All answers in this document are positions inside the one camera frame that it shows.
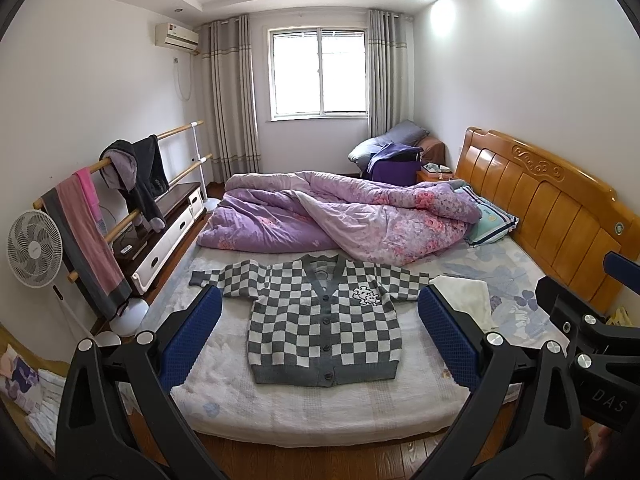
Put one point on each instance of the light blue striped pillow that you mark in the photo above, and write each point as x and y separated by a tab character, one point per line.
494	224

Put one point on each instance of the white standing fan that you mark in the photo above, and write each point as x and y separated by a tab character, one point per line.
34	249

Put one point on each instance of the white floral bed sheet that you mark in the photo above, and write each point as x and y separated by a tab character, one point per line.
221	396

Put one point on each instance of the white wall air conditioner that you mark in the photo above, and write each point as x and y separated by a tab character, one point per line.
170	35

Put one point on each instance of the person's right hand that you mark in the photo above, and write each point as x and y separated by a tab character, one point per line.
614	456

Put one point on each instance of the white framed window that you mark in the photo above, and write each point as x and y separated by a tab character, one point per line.
317	72

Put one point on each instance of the white cloth on bed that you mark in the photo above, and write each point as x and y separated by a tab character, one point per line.
468	296

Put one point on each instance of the grey white checkered cardigan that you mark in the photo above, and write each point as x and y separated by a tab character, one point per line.
319	321

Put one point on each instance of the wooden clothes drying rack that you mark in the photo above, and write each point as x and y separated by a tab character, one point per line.
85	176

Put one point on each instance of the brown chair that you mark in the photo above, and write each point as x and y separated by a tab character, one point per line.
433	151

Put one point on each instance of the wooden bed with headboard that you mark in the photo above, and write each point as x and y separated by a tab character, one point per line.
567	222

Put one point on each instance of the pink grey towel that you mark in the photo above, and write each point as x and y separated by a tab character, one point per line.
99	276

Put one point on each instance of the wooden nightstand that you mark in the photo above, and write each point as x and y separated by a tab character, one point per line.
431	172

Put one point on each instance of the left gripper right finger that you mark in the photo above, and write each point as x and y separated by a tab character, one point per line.
544	440

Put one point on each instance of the dark low tv cabinet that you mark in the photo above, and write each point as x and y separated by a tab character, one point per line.
142	253

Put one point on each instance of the purple pink floral quilt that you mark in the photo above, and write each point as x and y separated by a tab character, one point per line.
311	211

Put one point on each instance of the purple blanket on chair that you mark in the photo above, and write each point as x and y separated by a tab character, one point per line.
395	164

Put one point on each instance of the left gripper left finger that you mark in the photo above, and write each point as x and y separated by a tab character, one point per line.
93	437

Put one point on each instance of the grey curtain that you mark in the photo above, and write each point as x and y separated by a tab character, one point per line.
389	45
228	97

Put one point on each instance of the left grey curtain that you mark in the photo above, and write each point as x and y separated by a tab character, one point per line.
228	97

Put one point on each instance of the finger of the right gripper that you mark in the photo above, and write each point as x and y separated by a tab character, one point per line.
552	292
621	268

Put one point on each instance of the folded clothes pile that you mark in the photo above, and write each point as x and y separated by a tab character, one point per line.
38	393

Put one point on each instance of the right grey curtain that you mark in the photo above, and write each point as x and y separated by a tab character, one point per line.
389	45

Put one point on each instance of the black grey hanging clothes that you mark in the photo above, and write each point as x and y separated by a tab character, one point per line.
136	171

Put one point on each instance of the grey blue pillow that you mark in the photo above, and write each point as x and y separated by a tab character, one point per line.
406	132

